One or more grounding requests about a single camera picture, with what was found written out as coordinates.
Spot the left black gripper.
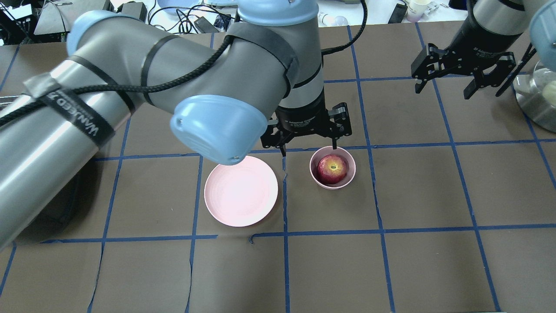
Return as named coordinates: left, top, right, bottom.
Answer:
left=260, top=102, right=351, bottom=158

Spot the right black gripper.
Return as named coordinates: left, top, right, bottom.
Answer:
left=410, top=43, right=516, bottom=100

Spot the red yellow apple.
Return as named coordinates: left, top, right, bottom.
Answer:
left=317, top=154, right=348, bottom=185

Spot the pink bowl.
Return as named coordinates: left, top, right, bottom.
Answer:
left=309, top=146, right=356, bottom=190

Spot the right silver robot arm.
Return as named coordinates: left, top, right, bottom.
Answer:
left=410, top=0, right=556, bottom=100

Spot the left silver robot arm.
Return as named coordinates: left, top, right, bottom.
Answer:
left=0, top=0, right=352, bottom=248

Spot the pink plate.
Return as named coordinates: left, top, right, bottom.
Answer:
left=203, top=156, right=278, bottom=227

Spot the steel steamer pot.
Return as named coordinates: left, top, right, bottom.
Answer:
left=513, top=61, right=556, bottom=133

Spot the white steamed bun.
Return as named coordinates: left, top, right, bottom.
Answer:
left=542, top=80, right=556, bottom=107

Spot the black power adapter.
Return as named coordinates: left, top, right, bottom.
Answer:
left=116, top=1, right=147, bottom=23

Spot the dark rice cooker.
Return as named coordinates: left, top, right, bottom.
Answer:
left=13, top=170, right=82, bottom=246

